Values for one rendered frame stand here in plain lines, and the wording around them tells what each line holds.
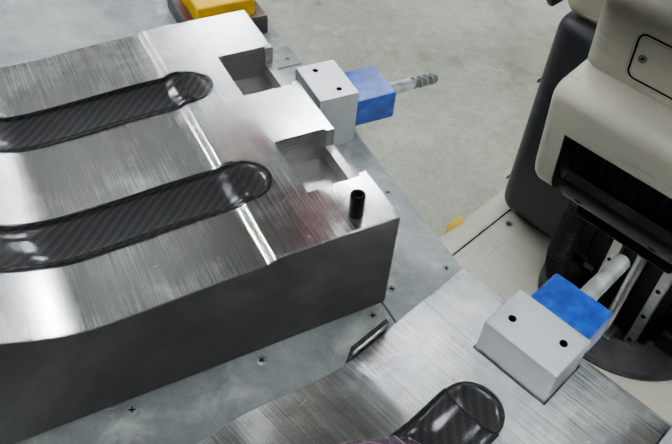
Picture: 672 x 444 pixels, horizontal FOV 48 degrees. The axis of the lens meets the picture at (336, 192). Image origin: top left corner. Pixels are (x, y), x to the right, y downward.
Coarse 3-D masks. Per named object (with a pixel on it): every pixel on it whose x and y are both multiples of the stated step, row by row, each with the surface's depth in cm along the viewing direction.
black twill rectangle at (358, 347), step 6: (384, 324) 45; (372, 330) 45; (378, 330) 45; (384, 330) 46; (366, 336) 44; (372, 336) 44; (378, 336) 46; (360, 342) 44; (366, 342) 44; (372, 342) 45; (354, 348) 44; (360, 348) 44; (348, 354) 44; (354, 354) 44; (348, 360) 45
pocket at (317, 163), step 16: (288, 144) 53; (304, 144) 54; (320, 144) 54; (288, 160) 54; (304, 160) 55; (320, 160) 55; (336, 160) 53; (304, 176) 54; (320, 176) 54; (336, 176) 54; (352, 176) 52
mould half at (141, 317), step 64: (64, 64) 57; (128, 64) 58; (192, 64) 58; (128, 128) 53; (192, 128) 53; (256, 128) 53; (320, 128) 53; (0, 192) 47; (64, 192) 48; (128, 192) 48; (320, 192) 49; (128, 256) 45; (192, 256) 45; (256, 256) 45; (320, 256) 47; (384, 256) 50; (0, 320) 40; (64, 320) 41; (128, 320) 42; (192, 320) 45; (256, 320) 48; (320, 320) 52; (0, 384) 41; (64, 384) 43; (128, 384) 46
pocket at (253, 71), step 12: (264, 48) 60; (228, 60) 59; (240, 60) 60; (252, 60) 60; (264, 60) 61; (228, 72) 60; (240, 72) 61; (252, 72) 61; (264, 72) 62; (276, 72) 60; (240, 84) 61; (252, 84) 61; (264, 84) 61; (276, 84) 60; (288, 84) 59
